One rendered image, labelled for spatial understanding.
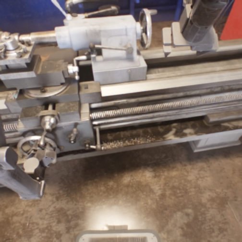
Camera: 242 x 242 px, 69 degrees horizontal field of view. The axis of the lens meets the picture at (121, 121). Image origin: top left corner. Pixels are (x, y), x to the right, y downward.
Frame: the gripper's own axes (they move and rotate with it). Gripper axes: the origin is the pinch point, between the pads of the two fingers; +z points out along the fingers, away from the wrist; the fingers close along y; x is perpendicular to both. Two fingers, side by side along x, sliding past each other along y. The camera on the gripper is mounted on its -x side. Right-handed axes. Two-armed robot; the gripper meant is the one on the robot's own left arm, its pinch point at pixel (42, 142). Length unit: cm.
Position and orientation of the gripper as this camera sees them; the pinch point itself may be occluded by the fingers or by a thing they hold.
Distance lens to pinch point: 97.8
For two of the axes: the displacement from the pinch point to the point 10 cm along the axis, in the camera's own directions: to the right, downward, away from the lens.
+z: -1.7, -7.4, 6.5
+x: -6.8, 5.6, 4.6
